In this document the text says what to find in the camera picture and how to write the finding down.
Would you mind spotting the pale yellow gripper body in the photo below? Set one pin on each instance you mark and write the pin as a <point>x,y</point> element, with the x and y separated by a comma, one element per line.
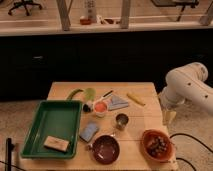
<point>168,116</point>

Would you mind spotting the grey towel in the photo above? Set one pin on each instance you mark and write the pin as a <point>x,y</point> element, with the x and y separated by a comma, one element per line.
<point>117,102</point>

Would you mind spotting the purple bowl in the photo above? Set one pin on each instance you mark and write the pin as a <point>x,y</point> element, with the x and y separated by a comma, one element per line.
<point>105,149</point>

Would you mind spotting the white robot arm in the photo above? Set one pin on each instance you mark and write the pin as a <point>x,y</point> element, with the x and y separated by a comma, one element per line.
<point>185,83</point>

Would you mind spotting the orange bowl with nuts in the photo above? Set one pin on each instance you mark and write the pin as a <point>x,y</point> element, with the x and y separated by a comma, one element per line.
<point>156,146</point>

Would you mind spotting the red bowl on shelf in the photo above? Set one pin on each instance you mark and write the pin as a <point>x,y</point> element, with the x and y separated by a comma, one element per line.
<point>85,21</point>

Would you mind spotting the small metal cup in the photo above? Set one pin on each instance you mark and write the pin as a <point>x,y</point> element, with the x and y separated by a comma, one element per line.
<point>121,121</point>

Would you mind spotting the white cup orange inside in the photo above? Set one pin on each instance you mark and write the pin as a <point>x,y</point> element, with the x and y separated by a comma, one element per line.
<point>100,108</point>

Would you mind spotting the blue sponge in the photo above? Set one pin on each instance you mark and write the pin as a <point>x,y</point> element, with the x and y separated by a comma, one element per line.
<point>89,131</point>

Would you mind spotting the small black round object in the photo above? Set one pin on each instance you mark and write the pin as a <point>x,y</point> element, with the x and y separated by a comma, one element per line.
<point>87,108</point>

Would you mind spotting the green spatula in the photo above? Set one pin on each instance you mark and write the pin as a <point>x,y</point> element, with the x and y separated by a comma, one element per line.
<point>88,94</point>

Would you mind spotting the green plastic tray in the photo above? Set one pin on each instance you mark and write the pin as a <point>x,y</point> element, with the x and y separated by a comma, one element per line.
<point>56,118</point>

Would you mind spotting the tan sponge block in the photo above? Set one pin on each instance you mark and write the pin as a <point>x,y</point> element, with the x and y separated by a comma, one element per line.
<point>56,143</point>

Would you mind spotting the white bottle on shelf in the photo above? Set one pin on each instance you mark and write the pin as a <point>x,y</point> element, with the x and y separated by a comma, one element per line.
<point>90,10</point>

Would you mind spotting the black office chair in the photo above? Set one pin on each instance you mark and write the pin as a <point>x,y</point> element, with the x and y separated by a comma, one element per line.
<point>25,4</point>

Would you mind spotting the black handled brush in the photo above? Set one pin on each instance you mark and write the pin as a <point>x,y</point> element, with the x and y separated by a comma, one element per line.
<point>106,95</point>

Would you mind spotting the black stand post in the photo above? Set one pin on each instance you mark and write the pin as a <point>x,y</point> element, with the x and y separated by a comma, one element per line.
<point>8,157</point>

